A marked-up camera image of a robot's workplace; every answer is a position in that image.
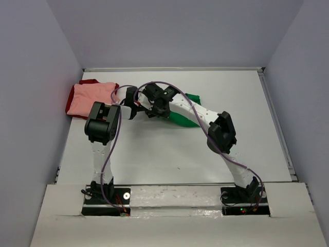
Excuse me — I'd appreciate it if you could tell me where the green t shirt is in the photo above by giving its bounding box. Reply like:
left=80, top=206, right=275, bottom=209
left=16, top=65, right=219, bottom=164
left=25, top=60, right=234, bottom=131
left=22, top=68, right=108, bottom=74
left=169, top=93, right=201, bottom=128

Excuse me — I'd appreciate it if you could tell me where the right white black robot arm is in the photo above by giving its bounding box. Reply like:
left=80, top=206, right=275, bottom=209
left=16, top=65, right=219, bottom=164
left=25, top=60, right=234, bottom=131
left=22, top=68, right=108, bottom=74
left=133, top=81, right=264, bottom=208

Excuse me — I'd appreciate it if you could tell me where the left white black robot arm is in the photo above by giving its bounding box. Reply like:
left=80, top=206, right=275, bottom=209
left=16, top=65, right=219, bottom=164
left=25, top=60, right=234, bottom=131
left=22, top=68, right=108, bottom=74
left=84, top=101, right=125, bottom=206

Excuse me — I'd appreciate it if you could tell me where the pink folded t shirt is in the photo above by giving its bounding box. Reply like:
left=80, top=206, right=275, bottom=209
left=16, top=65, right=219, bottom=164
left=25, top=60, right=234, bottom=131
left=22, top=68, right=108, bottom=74
left=68, top=82, right=121, bottom=119

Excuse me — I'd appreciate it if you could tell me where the white foam front board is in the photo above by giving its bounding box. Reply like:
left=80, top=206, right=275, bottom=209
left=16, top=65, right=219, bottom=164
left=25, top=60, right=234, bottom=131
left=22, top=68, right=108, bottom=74
left=31, top=183, right=326, bottom=246

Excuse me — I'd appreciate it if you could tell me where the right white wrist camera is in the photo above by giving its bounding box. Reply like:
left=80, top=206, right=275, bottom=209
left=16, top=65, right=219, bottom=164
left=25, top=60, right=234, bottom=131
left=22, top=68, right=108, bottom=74
left=135, top=93, right=152, bottom=110

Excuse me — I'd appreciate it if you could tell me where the aluminium table frame rail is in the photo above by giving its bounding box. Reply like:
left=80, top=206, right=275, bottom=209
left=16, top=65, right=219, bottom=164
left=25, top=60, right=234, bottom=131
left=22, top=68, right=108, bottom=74
left=82, top=67, right=265, bottom=73

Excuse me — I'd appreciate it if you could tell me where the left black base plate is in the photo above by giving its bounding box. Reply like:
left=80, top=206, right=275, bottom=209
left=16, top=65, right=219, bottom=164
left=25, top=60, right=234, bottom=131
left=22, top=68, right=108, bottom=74
left=81, top=187, right=131, bottom=217

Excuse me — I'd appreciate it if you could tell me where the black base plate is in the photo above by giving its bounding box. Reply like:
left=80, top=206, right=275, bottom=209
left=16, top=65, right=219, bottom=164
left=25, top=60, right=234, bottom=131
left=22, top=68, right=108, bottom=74
left=81, top=187, right=131, bottom=217
left=220, top=186, right=270, bottom=216

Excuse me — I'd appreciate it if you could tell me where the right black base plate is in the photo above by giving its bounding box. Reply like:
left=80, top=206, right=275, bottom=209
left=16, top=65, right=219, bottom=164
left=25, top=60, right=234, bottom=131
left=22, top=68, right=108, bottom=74
left=220, top=186, right=270, bottom=216

